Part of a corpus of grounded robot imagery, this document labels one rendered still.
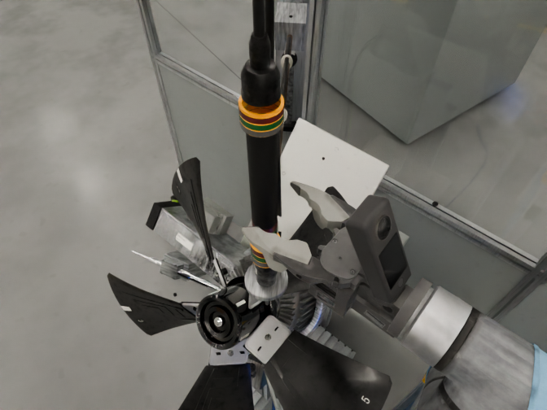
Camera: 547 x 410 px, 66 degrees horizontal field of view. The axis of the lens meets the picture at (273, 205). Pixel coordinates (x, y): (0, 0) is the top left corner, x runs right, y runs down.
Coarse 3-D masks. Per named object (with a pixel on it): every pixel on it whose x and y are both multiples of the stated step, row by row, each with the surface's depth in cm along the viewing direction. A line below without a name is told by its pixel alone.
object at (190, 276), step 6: (150, 258) 115; (156, 264) 114; (180, 270) 109; (186, 270) 109; (180, 276) 109; (186, 276) 108; (192, 276) 108; (198, 282) 106; (204, 282) 106; (210, 282) 106; (216, 288) 104; (222, 288) 104
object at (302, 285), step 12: (336, 192) 85; (312, 216) 88; (300, 228) 89; (312, 228) 86; (324, 228) 83; (300, 240) 86; (312, 240) 83; (324, 240) 81; (312, 252) 81; (288, 276) 83; (288, 288) 81; (300, 288) 79
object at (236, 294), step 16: (224, 288) 93; (240, 288) 92; (208, 304) 89; (224, 304) 87; (272, 304) 94; (208, 320) 89; (224, 320) 88; (240, 320) 85; (256, 320) 90; (208, 336) 89; (224, 336) 87; (240, 336) 85
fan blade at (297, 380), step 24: (288, 336) 89; (288, 360) 86; (312, 360) 87; (336, 360) 87; (288, 384) 84; (312, 384) 84; (336, 384) 84; (360, 384) 84; (384, 384) 83; (288, 408) 83; (312, 408) 82; (336, 408) 82; (360, 408) 82
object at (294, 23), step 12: (288, 0) 98; (300, 0) 98; (276, 12) 96; (288, 12) 96; (300, 12) 96; (276, 24) 94; (288, 24) 94; (300, 24) 93; (276, 36) 96; (300, 36) 96; (276, 48) 98; (300, 48) 98
